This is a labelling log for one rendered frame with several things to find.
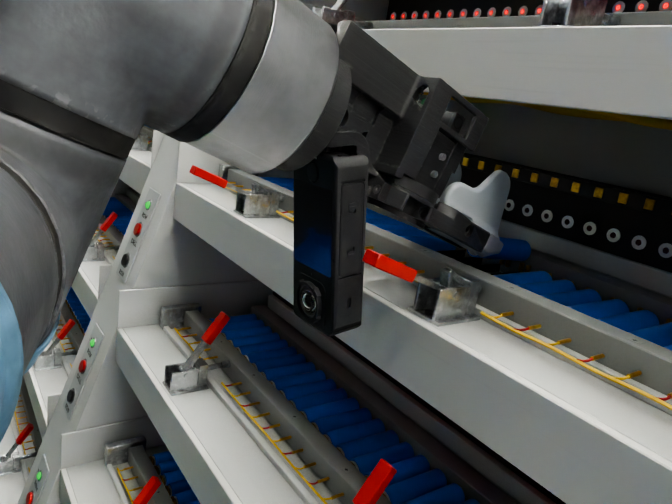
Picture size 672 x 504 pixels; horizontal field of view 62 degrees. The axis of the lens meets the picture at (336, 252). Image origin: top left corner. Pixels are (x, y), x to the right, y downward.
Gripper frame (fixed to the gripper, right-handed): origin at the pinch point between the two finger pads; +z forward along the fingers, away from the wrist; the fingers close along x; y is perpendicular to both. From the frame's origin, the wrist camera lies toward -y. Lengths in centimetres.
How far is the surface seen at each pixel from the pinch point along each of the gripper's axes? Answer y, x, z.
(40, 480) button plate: -50, 42, -8
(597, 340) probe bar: -2.7, -13.2, -3.5
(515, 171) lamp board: 8.5, 4.9, 6.8
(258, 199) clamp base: -3.9, 21.0, -7.3
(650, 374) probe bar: -3.1, -16.3, -3.3
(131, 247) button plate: -16.6, 42.8, -8.9
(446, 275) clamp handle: -2.9, -4.7, -7.4
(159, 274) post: -17.9, 38.0, -6.0
